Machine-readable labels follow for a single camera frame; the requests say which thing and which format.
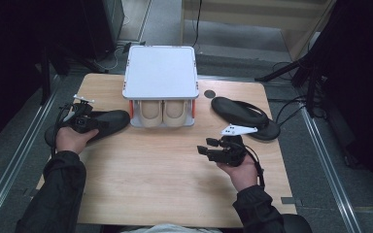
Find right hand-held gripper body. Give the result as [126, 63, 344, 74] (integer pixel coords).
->
[207, 124, 258, 168]

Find person's right hand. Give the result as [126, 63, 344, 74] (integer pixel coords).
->
[217, 154, 259, 192]

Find left hand-held gripper cable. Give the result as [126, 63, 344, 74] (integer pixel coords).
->
[51, 102, 76, 156]

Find hand-held gripper cable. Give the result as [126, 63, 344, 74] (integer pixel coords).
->
[244, 145, 266, 190]
[51, 102, 76, 156]

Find black hanging cable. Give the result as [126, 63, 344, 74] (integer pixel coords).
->
[192, 0, 203, 48]

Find wooden step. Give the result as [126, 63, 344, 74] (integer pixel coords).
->
[180, 0, 338, 61]

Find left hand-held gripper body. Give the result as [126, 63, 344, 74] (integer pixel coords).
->
[62, 94, 100, 134]

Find person's light grey clothing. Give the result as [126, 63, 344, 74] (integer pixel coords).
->
[119, 222, 222, 233]

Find black floor cables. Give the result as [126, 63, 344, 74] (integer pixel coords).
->
[273, 61, 309, 129]

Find metal floor rail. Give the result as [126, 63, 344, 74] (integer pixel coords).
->
[299, 105, 362, 233]
[0, 76, 61, 227]

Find white shoe rack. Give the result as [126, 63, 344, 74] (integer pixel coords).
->
[121, 45, 200, 128]

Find black flip-flop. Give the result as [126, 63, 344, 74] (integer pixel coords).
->
[44, 109, 131, 149]
[210, 96, 282, 142]

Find black curtain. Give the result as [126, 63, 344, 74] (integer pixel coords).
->
[317, 0, 373, 195]
[0, 0, 88, 153]

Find black metal stand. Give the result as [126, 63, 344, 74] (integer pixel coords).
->
[38, 45, 52, 106]

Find cream clog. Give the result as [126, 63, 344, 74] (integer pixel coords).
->
[162, 100, 188, 127]
[138, 100, 163, 128]

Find white floor cable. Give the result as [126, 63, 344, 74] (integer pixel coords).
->
[95, 45, 130, 71]

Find black tripod stand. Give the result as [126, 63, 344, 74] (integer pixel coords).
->
[254, 48, 324, 117]

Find right hand-held gripper cable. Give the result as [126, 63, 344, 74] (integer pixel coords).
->
[244, 145, 266, 190]

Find person's left hand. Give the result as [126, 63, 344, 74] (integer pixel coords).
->
[55, 125, 100, 155]

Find black tape strip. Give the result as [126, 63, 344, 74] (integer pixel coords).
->
[22, 188, 42, 198]
[281, 196, 304, 207]

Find dark cabinet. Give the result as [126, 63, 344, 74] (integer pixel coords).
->
[81, 0, 125, 61]

